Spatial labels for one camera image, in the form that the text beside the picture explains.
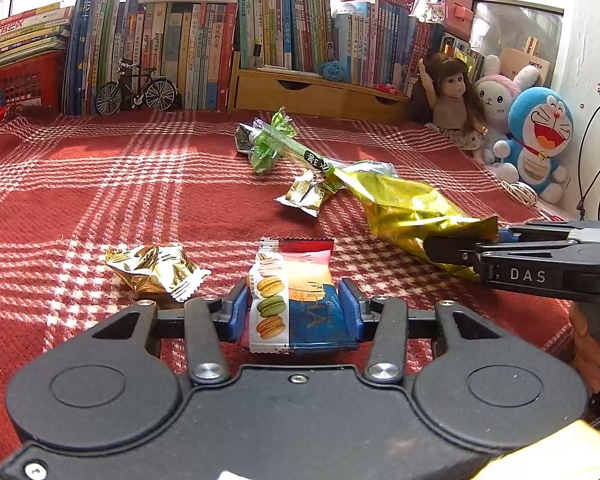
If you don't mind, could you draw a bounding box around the green cellophane wrapper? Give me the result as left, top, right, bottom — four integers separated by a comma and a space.
249, 107, 342, 181

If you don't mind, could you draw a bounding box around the brown-haired doll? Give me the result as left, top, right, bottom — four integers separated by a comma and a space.
411, 55, 489, 154

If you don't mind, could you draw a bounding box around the blue cat plush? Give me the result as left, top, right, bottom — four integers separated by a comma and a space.
494, 86, 575, 205

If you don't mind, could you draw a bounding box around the macaron print snack packet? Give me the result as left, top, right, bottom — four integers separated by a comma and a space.
248, 236, 354, 355

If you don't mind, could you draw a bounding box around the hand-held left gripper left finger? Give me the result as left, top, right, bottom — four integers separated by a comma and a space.
87, 277, 253, 387

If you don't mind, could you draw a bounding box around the crumpled gold wrapper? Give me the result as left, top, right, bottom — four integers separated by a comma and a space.
104, 242, 213, 304

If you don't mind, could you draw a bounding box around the large gold snack bag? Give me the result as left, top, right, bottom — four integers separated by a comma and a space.
325, 160, 499, 282

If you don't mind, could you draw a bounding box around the red plaid blanket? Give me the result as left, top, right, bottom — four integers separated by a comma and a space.
0, 107, 576, 466

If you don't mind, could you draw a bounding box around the small gold sachet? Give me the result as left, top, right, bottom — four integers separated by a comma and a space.
274, 170, 339, 219

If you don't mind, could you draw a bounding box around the stack of flat-lying books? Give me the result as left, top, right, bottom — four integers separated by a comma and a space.
0, 2, 76, 74

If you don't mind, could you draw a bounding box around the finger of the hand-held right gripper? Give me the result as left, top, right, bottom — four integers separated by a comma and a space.
497, 219, 600, 244
424, 234, 583, 282

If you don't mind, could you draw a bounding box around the wooden drawer organizer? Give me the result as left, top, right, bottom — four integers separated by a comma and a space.
227, 50, 414, 124

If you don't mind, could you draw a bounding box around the person's right hand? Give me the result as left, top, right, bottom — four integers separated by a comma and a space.
569, 304, 600, 395

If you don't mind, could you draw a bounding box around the row of tall upright books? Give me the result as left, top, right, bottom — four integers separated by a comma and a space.
62, 0, 240, 116

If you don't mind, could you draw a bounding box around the silver wrapper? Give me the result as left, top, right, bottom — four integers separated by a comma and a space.
235, 122, 261, 155

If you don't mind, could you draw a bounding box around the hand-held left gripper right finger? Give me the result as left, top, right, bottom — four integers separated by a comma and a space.
337, 277, 507, 387

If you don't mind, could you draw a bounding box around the white cable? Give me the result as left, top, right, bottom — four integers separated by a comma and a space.
500, 180, 542, 209

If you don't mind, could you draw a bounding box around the white pink bunny plush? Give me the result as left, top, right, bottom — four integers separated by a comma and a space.
475, 54, 541, 167

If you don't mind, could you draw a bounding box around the miniature bicycle model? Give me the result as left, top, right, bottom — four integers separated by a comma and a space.
94, 59, 179, 115

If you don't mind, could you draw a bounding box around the blue crochet flower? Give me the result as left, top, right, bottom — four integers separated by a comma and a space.
317, 60, 347, 82

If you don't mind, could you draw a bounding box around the red plastic crate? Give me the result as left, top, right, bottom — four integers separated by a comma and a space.
0, 51, 67, 111

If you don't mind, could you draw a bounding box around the row of short upright books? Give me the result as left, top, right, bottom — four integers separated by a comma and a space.
237, 0, 483, 90

